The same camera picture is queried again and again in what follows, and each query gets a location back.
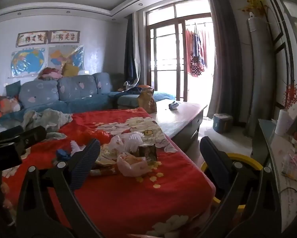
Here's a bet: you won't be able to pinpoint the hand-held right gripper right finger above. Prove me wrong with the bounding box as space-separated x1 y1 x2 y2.
197 136 282 238

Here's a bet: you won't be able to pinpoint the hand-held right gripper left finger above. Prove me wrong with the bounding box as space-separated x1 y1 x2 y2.
16 138 107 238

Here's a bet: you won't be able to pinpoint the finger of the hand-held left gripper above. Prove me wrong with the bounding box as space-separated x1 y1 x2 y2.
19 125 47 144

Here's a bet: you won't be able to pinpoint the yellowish snack packet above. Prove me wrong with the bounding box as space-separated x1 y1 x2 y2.
95 146 118 166

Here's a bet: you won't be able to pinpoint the blue wrapper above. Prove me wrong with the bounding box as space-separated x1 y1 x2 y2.
56 149 71 162

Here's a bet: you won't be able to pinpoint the yellow trash bin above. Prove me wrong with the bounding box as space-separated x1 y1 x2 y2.
201 152 264 214

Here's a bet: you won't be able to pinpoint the white plastic bag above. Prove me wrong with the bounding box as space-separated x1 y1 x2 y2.
110 131 150 154

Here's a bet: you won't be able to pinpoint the dark snack packet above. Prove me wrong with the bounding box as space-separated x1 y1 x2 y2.
138 145 158 163

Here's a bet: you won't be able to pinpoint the pale green cloth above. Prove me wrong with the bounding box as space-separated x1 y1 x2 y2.
21 108 73 140

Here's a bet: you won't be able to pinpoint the blue storage box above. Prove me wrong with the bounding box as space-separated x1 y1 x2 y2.
213 113 234 134

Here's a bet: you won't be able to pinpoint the orange patterned cloth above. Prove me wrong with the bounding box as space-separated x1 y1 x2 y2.
0 94 23 127

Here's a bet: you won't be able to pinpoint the teal cushion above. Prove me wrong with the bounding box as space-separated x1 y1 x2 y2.
5 80 22 96

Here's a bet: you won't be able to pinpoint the dark coffee table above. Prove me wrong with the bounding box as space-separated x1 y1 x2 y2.
152 99 208 152

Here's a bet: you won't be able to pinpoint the blue floral sofa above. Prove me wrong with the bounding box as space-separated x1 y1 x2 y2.
0 72 176 129

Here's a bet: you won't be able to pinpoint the red floral blanket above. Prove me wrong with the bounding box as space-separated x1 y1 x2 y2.
0 108 216 238

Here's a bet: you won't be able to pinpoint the pile of red pink clothes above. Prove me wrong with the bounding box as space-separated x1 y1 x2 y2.
38 67 64 81

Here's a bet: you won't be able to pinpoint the world map poster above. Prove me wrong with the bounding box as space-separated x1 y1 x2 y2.
9 47 47 78

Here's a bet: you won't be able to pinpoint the yellow cushion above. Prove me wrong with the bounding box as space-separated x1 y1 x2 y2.
62 63 80 77

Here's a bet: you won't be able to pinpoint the colour swatch book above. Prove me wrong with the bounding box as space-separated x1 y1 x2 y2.
281 151 297 179

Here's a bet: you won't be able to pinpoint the country map poster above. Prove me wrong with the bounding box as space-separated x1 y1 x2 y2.
48 45 85 71

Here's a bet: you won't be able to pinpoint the brown paper bag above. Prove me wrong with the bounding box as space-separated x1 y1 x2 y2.
138 88 158 113

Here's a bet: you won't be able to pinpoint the framed calligraphy poster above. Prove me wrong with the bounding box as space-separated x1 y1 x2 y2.
16 31 49 48
49 30 81 44

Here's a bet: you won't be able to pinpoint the grey standing air conditioner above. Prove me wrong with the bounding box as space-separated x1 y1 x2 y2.
246 12 278 137

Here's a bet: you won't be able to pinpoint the grey curtain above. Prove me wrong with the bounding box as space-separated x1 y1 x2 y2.
207 0 241 120

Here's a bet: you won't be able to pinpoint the hanging clothes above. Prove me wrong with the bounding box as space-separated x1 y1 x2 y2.
185 23 210 78

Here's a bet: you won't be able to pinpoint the dark blue curtain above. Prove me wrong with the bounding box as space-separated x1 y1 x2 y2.
124 12 149 93

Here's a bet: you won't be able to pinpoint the yellow artificial flowers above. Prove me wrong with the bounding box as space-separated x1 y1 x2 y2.
239 0 267 18

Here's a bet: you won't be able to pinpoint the black cable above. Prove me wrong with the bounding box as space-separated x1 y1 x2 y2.
280 187 297 208

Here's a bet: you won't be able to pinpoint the brown balcony door frame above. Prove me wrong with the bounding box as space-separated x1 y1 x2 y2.
146 1 214 103

